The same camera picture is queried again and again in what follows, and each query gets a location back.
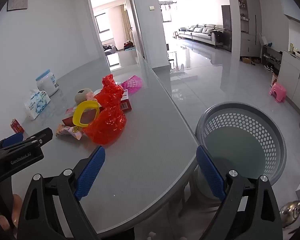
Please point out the bedroom window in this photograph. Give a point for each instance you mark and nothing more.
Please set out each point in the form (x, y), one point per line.
(105, 27)

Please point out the shoe rack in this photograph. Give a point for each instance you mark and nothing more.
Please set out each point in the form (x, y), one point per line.
(271, 57)

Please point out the pink mesh cone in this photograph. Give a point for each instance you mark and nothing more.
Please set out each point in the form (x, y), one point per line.
(135, 85)

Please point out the white and blue tissue pack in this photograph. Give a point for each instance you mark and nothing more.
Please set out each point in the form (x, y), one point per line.
(36, 105)

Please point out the grey sofa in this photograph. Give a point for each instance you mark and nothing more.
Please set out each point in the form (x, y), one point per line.
(202, 32)

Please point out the beige curtain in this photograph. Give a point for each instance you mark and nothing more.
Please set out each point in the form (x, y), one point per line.
(126, 23)

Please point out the silver metal kettle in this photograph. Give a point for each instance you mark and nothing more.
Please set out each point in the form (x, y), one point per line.
(290, 213)

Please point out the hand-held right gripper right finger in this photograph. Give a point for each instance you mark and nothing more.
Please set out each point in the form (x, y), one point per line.
(210, 172)

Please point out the person's left hand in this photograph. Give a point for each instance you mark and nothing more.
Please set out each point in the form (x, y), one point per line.
(18, 208)

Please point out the small red carton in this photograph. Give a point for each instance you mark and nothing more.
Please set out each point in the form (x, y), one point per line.
(16, 126)

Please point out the white canister with blue lid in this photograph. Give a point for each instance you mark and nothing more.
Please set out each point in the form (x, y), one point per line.
(48, 83)

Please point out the bedroom door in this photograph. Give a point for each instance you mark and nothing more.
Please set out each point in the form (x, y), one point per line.
(136, 25)

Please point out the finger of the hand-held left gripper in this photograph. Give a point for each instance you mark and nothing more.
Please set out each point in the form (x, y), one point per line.
(13, 139)
(40, 135)

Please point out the white and red box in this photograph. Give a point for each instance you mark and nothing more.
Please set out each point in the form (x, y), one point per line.
(126, 105)

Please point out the red plastic bag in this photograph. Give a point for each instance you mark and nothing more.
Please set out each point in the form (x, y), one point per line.
(110, 120)

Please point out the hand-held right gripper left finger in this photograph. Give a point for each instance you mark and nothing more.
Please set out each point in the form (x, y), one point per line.
(90, 172)

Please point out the beige plush toy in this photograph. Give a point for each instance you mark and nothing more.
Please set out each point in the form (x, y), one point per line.
(81, 95)

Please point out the white paper bag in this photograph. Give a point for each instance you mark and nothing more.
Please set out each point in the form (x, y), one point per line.
(263, 38)

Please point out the pink plastic stool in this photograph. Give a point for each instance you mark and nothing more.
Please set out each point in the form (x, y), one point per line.
(277, 91)

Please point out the dark jacket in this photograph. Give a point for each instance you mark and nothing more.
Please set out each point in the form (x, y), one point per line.
(217, 37)

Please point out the cardboard box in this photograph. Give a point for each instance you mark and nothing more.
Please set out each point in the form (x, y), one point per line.
(246, 60)

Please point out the grey perforated basket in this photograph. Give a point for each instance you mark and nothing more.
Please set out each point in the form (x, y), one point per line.
(240, 140)

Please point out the wall shelf unit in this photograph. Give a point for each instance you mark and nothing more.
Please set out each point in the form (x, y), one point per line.
(242, 10)

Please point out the bed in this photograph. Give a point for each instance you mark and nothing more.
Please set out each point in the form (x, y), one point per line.
(110, 49)

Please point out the white sideboard cabinet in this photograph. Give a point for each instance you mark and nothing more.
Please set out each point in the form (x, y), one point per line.
(295, 80)

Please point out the pink snack packet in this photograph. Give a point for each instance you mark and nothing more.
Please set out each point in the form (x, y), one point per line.
(70, 131)

